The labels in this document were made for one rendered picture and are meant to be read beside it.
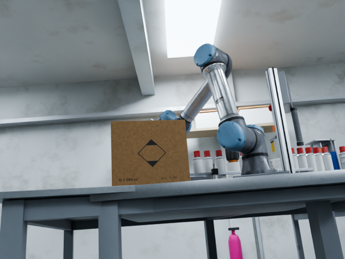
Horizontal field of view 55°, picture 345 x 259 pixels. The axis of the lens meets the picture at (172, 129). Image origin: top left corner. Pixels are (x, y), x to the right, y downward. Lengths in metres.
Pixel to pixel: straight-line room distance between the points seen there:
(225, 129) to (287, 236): 3.76
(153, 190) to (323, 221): 0.58
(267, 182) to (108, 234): 0.50
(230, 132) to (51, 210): 0.74
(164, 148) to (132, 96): 3.98
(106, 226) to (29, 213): 0.23
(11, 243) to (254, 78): 4.81
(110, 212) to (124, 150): 0.32
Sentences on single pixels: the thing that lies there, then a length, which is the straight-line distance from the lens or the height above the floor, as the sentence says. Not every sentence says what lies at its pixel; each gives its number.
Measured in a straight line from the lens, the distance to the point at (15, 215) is 1.09.
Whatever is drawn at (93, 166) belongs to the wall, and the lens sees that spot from 5.05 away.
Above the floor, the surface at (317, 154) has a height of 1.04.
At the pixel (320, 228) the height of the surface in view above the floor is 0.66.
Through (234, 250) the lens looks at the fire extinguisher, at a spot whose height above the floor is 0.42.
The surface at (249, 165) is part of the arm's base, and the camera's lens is 1.49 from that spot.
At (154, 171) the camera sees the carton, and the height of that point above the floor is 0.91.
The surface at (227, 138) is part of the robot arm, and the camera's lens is 1.39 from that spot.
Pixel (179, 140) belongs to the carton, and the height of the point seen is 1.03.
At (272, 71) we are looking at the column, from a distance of 1.92.
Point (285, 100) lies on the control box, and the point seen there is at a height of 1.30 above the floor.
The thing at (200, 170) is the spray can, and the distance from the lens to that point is 1.74.
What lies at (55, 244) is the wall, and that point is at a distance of 5.10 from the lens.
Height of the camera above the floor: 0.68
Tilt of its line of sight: 17 degrees up
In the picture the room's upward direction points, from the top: 4 degrees counter-clockwise
